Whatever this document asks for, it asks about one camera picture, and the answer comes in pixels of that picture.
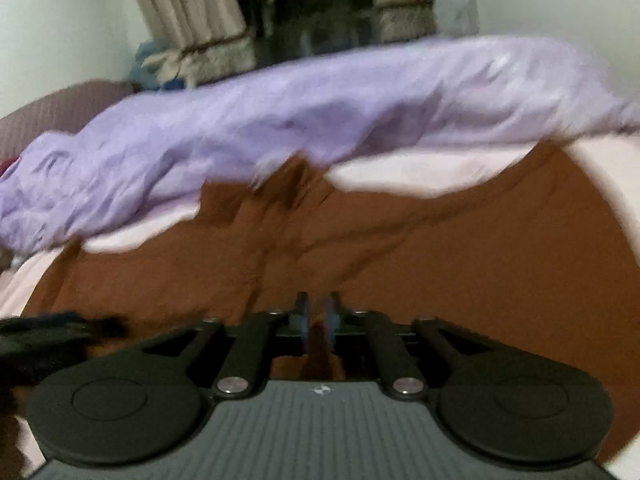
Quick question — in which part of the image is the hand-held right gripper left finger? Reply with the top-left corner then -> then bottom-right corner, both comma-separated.
137,291 -> 312,401

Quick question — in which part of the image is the maroon padded headboard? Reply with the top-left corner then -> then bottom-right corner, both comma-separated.
0,79 -> 133,161

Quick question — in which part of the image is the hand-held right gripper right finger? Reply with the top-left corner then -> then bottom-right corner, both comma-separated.
324,291 -> 495,402

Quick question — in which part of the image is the bed with pink sheet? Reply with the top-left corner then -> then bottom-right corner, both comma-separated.
0,132 -> 640,480

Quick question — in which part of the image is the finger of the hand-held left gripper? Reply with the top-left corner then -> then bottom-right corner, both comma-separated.
0,311 -> 126,358

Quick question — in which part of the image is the purple duvet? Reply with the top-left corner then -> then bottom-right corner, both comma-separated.
0,35 -> 640,253

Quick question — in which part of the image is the blue and white clothes pile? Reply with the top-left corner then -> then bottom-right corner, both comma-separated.
132,42 -> 171,91

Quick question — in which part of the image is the brown sweater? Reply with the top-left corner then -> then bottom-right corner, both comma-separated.
15,137 -> 640,466

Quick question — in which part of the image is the wide beige patterned curtain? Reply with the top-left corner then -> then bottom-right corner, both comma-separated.
125,0 -> 256,88

